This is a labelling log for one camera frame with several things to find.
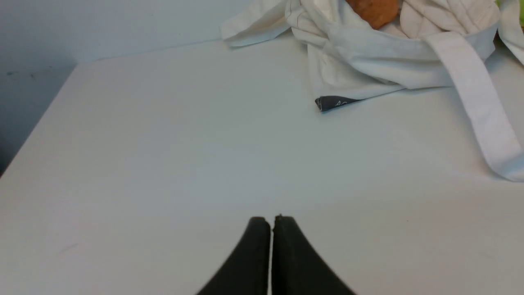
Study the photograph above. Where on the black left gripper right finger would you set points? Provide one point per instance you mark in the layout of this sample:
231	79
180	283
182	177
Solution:
297	269

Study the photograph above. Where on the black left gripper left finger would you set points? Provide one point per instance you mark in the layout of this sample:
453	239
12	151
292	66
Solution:
246	270

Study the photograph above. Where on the brown potato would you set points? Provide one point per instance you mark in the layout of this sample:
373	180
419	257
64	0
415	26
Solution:
377	13

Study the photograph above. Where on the white cloth tote bag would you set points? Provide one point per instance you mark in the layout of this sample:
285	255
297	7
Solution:
431	43

